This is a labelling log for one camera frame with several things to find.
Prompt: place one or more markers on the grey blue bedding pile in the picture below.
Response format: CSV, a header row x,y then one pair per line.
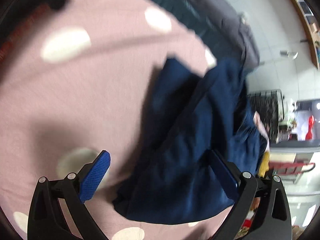
x,y
219,27

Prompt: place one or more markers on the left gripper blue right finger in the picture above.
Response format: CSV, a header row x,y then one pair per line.
x,y
239,187

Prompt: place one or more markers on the golden yellow satin garment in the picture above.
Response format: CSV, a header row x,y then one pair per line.
x,y
264,165

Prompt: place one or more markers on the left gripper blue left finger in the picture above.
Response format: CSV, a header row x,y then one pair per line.
x,y
80,187

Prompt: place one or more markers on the red bottle on counter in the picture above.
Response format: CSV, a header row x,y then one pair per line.
x,y
309,135

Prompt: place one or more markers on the navy blue padded jacket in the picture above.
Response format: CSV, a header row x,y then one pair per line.
x,y
188,119

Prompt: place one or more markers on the red floral cloth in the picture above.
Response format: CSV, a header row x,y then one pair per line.
x,y
16,35

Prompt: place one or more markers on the wooden wall shelf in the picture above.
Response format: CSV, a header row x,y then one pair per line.
x,y
311,29

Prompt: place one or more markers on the black metal wire rack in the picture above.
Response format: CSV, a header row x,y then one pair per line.
x,y
270,106

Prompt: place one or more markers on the pink polka dot bedsheet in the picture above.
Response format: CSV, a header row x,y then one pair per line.
x,y
78,83

